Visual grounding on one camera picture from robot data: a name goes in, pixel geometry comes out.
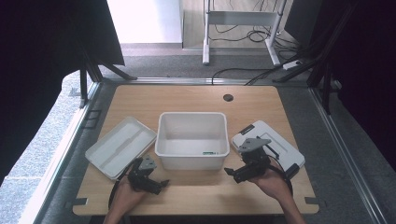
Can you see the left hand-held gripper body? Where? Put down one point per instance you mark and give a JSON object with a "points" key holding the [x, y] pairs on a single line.
{"points": [[141, 177]]}

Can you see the person's right hand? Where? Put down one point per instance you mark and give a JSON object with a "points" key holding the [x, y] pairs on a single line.
{"points": [[272, 185]]}

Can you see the small green and white carton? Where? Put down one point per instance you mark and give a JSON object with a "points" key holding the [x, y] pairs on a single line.
{"points": [[210, 153]]}

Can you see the white power strip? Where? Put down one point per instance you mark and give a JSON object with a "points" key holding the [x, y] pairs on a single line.
{"points": [[291, 64]]}

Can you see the round dark table grommet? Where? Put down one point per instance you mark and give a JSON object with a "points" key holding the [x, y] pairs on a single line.
{"points": [[228, 97]]}

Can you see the black curtain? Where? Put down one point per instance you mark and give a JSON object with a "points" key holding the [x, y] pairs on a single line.
{"points": [[367, 62], [37, 77]]}

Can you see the white box lid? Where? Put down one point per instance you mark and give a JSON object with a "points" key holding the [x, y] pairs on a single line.
{"points": [[121, 147]]}

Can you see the white metal desk frame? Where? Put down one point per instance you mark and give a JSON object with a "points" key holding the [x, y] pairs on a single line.
{"points": [[239, 18]]}

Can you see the white plastic storage box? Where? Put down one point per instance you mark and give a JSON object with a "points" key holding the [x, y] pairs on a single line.
{"points": [[193, 146]]}

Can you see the black metal stand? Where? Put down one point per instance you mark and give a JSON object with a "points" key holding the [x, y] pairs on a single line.
{"points": [[93, 70], [323, 62]]}

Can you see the person's left hand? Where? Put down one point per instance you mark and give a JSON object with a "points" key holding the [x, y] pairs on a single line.
{"points": [[129, 197]]}

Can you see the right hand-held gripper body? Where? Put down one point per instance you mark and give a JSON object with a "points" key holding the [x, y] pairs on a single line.
{"points": [[255, 160]]}

